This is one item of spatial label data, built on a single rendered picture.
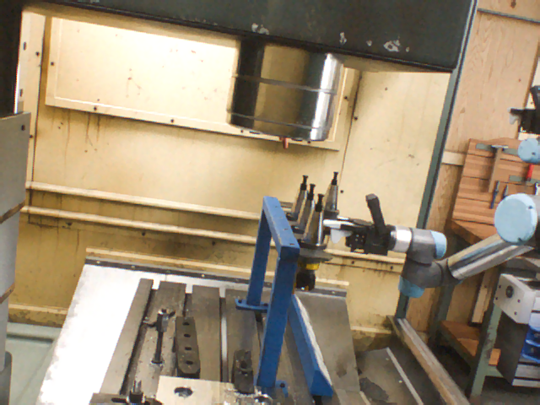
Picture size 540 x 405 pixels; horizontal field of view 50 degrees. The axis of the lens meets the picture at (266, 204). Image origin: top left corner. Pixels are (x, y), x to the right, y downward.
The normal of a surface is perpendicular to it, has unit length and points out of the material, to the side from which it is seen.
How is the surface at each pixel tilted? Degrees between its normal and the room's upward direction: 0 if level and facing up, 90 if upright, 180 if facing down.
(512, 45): 90
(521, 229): 90
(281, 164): 90
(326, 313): 24
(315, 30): 90
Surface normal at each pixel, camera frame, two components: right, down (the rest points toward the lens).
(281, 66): -0.11, 0.20
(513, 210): -0.90, -0.06
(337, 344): 0.18, -0.79
